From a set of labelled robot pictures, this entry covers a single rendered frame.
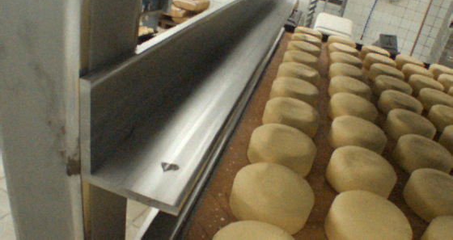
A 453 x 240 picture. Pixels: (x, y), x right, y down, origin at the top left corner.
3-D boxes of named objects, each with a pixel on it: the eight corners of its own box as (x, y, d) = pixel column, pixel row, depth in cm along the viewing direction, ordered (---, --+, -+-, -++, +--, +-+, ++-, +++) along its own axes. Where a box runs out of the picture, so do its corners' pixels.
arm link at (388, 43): (402, 31, 150) (380, 29, 152) (400, 61, 150) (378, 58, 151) (373, 51, 195) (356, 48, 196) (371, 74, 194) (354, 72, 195)
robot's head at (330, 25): (315, 24, 211) (319, 9, 197) (348, 33, 208) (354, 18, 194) (310, 43, 207) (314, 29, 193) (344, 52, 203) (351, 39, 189)
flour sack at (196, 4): (193, 12, 548) (195, 2, 540) (171, 6, 558) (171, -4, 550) (211, 7, 609) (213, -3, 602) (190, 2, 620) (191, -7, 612)
